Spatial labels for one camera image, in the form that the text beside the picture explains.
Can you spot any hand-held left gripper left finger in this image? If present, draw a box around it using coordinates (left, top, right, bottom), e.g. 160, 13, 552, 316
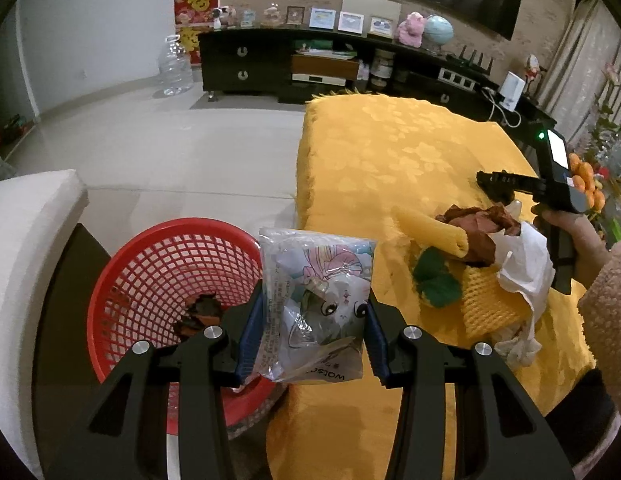
45, 280, 264, 480

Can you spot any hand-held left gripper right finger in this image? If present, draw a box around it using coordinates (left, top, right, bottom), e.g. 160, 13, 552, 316
367, 292, 576, 480

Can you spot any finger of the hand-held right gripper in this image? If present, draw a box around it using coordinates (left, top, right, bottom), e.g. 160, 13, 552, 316
475, 170, 519, 206

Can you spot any cartoon printed plastic bag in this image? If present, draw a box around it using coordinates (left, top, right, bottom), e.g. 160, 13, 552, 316
240, 227, 379, 388

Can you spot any green wrapper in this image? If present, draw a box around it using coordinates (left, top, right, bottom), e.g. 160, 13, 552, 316
412, 247, 465, 309

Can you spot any red plastic basket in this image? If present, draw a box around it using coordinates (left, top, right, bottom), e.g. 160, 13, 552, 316
87, 217, 286, 436

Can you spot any white mesh net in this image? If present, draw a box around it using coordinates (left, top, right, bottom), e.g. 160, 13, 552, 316
495, 322, 542, 367

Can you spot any person's right forearm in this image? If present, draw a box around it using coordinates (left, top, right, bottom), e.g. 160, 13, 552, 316
578, 242, 621, 411

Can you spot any person's right hand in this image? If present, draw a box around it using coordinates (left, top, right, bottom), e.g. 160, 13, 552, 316
531, 207, 611, 291

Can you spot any pile of oranges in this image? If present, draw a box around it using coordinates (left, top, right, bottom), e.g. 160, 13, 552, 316
568, 152, 606, 211

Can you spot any dark brown crumpled paper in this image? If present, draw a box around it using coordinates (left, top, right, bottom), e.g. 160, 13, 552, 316
174, 294, 224, 338

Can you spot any reddish brown crumpled paper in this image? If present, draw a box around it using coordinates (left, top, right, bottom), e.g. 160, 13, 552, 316
435, 203, 522, 267

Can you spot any flowering plant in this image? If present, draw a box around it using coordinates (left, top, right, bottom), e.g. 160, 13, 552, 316
575, 60, 621, 251

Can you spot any yellow foam net roll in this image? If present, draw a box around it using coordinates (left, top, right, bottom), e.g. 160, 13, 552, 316
395, 204, 471, 259

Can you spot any white box device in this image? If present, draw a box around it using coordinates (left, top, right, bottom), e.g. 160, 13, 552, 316
499, 71, 525, 111

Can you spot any yellow cloth covered sofa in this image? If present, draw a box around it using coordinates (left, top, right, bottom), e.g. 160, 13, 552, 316
265, 91, 599, 480

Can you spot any white power outlet strip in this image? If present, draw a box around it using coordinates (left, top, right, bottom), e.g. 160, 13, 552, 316
439, 67, 476, 91

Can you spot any black router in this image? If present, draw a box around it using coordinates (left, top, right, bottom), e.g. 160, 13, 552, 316
443, 45, 494, 73

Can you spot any flat yellow foam net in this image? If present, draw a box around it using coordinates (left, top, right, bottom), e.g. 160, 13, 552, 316
461, 264, 534, 332

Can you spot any beige curtain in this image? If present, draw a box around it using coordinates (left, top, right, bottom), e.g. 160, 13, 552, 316
538, 0, 621, 146

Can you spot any white container jar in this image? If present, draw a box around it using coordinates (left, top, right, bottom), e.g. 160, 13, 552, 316
371, 50, 395, 88

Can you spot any light blue globe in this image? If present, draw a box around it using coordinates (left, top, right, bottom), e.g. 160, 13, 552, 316
423, 14, 455, 56

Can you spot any pink plush toy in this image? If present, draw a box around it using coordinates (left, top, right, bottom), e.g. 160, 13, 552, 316
398, 11, 427, 47

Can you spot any dark brown sofa base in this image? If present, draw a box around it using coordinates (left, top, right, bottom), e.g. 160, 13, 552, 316
30, 222, 181, 480

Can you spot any dark cloth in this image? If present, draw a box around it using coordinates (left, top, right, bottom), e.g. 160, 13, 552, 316
538, 367, 621, 476

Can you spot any green book stack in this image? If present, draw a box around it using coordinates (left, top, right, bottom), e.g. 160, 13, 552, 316
293, 39, 359, 58

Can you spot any white sofa cushion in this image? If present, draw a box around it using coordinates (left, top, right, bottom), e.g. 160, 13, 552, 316
0, 169, 88, 480

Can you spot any black TV cabinet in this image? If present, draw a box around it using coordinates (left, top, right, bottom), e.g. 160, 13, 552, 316
197, 27, 559, 128

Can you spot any clear water jug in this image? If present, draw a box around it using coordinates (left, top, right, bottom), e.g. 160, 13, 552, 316
157, 34, 194, 98

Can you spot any red festive poster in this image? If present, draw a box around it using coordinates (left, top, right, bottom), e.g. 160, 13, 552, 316
173, 0, 222, 67

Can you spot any white cable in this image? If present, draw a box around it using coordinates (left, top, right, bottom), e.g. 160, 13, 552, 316
483, 87, 521, 128

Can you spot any small picture frame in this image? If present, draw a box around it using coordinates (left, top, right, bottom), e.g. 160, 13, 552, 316
368, 16, 396, 39

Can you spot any white picture frame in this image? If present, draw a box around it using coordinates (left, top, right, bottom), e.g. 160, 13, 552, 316
338, 11, 365, 36

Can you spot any beige wall panel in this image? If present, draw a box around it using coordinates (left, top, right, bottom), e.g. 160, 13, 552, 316
342, 0, 402, 26

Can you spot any blue picture frame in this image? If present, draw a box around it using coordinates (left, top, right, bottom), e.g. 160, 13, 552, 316
309, 7, 336, 31

